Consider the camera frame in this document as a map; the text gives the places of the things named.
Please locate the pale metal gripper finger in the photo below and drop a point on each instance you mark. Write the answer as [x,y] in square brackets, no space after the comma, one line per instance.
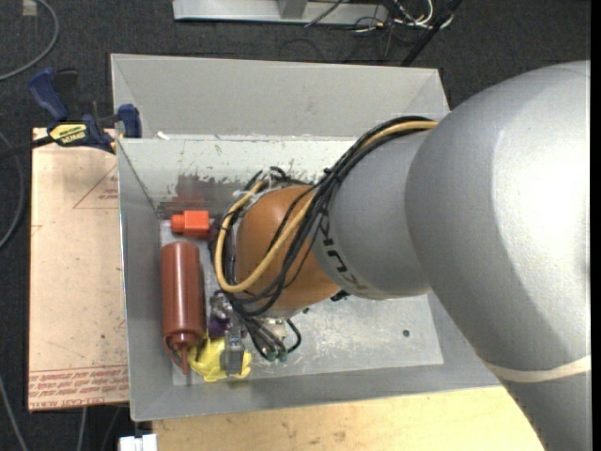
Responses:
[220,304]
[233,357]

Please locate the yellow soft toy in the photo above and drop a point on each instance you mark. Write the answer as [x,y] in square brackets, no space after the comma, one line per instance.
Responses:
[212,357]

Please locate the small purple toy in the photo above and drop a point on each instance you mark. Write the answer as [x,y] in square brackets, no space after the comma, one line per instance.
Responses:
[217,328]

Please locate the red-brown squeeze bottle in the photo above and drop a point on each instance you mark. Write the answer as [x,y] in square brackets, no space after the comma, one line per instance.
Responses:
[182,289]

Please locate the orange-red plastic block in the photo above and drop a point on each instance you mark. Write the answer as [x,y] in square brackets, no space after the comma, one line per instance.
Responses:
[193,223]

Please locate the brown cardboard board, red print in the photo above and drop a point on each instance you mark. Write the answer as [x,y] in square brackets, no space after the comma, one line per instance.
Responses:
[75,270]

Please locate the grey metal bin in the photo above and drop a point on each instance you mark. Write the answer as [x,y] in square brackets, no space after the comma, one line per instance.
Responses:
[263,97]

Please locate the black cylinder on white bracket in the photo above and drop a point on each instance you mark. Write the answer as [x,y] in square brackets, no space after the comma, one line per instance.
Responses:
[339,295]

